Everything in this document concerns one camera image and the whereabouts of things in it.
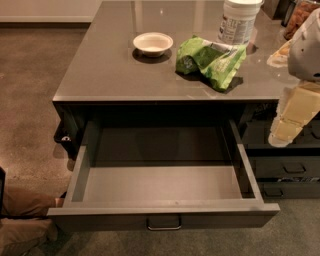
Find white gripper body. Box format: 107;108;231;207
267;41;291;68

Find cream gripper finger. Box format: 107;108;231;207
268;81;320;148

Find grey top drawer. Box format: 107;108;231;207
48;120;280;231

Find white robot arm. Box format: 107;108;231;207
268;9;320;148

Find right upper drawer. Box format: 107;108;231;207
242;120;320;149

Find right lower drawer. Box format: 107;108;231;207
250;156;320;199

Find jar of brown snacks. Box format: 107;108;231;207
283;0;320;40

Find white plastic tub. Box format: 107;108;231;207
218;0;264;45

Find green chip bag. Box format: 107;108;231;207
176;36;246;92

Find white paper bowl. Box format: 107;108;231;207
133;32;173;57

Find grey counter cabinet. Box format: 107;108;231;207
53;0;320;198

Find black caster wheel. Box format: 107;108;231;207
54;122;76;159

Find person's tan trouser legs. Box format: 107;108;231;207
0;186;64;256

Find dark object at left edge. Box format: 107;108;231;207
0;167;6;213

